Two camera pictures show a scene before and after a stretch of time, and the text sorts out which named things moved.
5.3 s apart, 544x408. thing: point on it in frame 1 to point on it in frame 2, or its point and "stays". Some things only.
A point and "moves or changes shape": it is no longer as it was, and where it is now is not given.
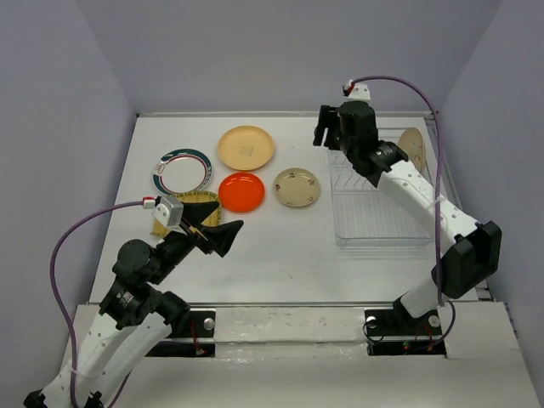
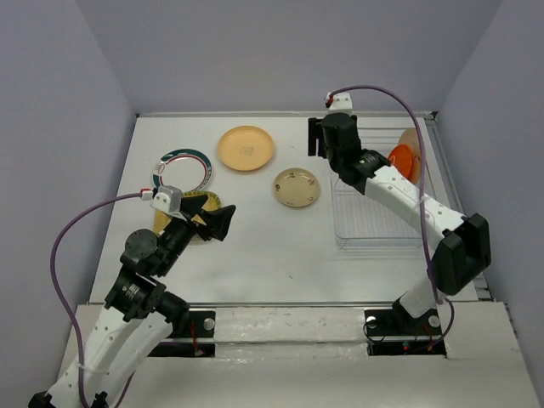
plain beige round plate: x=245 y=147 stays
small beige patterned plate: x=297 y=187 stays
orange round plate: x=241 y=192 moves or changes shape
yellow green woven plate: x=212 y=219 stays
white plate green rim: x=182 y=169 stays
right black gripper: x=330 y=117 to x=317 y=132
